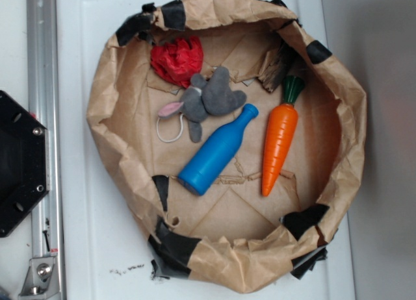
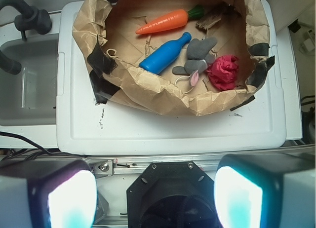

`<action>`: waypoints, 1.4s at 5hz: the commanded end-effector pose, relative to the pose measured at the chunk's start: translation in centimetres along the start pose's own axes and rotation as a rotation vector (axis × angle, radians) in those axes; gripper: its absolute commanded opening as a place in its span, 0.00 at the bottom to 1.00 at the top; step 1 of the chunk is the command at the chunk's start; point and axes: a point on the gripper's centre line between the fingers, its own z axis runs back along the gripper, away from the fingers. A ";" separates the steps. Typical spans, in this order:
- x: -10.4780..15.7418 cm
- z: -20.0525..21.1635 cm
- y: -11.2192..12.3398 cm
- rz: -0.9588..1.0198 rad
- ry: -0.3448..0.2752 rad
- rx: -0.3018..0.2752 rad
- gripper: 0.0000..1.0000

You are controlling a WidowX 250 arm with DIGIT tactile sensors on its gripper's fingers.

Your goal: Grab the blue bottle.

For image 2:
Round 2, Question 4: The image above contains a brown paper bag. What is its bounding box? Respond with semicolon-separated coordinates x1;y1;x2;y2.
72;0;275;116

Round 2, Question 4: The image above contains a crumpled red paper ball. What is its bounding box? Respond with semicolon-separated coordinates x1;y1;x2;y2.
206;55;239;91

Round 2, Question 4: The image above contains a brown bark piece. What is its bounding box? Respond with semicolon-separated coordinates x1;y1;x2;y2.
196;11;223;30

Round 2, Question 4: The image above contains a white plastic bin lid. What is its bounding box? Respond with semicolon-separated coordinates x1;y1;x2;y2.
56;1;286;156

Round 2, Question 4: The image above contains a black cable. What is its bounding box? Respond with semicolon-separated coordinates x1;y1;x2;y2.
0;131;82;162

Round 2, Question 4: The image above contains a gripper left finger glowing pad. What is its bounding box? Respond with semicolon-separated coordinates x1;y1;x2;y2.
0;159;97;228

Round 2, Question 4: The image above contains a grey plush mouse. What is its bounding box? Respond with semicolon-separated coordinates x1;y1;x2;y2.
172;37;218;88

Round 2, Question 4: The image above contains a black toy faucet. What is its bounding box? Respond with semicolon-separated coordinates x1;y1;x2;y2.
0;0;52;75

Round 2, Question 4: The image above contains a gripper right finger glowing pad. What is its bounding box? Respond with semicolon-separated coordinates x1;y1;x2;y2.
214;152;316;228

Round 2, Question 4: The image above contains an aluminium rail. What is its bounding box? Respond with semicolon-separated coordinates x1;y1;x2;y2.
85;144;316;176

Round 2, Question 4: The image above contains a black octagonal mount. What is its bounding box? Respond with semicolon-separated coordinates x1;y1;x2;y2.
126;162;221;228

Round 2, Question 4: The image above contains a blue plastic bottle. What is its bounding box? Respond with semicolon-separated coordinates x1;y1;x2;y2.
139;32;192;75

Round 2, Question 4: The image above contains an orange toy carrot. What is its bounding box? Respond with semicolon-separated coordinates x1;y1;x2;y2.
135;5;205;35

